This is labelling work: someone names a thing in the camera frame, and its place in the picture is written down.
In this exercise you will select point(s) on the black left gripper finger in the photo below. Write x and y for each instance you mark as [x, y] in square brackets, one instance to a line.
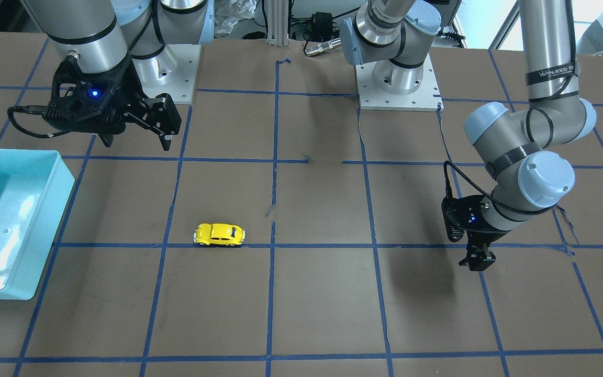
[471, 258]
[484, 258]

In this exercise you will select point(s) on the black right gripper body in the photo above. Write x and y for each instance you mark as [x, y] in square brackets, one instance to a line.
[123, 90]

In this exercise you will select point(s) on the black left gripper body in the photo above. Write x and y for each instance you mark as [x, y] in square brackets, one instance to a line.
[484, 236]

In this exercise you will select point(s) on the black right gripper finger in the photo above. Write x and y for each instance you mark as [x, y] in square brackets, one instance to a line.
[158, 114]
[107, 139]

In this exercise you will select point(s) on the yellow beetle toy car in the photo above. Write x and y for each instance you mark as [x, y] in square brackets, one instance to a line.
[227, 235]

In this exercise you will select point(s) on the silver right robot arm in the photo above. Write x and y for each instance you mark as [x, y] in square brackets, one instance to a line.
[116, 62]

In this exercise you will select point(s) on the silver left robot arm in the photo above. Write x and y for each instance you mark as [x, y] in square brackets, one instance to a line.
[530, 180]

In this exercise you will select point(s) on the turquoise plastic bin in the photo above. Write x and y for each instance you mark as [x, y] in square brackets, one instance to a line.
[35, 187]

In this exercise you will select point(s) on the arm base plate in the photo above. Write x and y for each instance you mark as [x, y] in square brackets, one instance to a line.
[385, 86]
[173, 71]

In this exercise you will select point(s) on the aluminium frame post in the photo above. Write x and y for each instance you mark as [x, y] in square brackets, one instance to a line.
[277, 22]

